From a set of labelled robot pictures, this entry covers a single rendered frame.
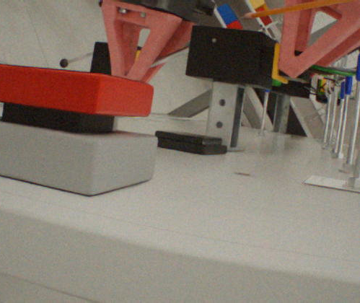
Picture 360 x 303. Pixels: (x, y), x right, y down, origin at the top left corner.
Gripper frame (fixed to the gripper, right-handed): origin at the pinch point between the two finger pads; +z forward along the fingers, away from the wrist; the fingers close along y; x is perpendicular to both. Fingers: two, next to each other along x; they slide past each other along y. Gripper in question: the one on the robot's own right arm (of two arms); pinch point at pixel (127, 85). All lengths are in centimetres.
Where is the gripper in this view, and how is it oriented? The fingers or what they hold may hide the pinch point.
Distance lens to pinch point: 46.4
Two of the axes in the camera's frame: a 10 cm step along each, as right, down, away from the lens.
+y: 4.2, -0.1, 9.1
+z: -2.9, 9.5, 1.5
